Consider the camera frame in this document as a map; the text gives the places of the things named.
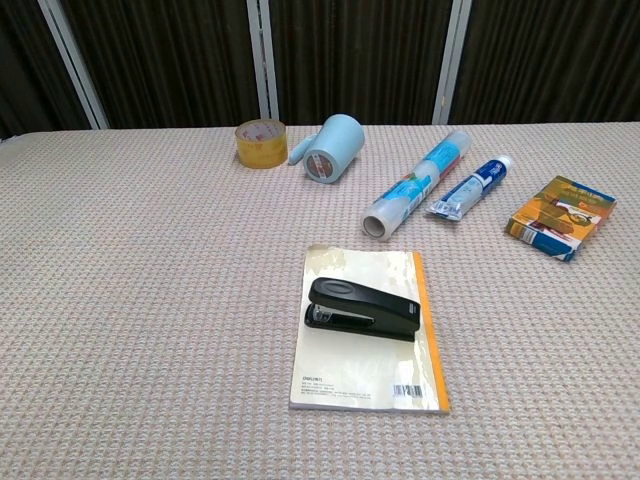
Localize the blue white toothpaste tube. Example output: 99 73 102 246
425 153 514 222

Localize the grey metal partition post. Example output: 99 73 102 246
37 0 111 131
246 0 280 122
431 0 473 126

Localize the dark brown curtain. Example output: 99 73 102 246
0 0 640 140

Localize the woven beige tablecloth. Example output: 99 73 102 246
0 121 640 480

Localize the orange blue cardboard box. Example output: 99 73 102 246
504 175 618 264

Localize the white notebook with orange spine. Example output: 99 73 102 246
288 243 452 416

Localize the black stapler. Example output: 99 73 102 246
303 277 422 343

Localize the clear yellowish packing tape roll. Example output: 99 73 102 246
235 119 288 170

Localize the plastic wrap roll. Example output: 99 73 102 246
361 130 474 242

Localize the light blue lint roller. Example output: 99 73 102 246
287 113 365 182

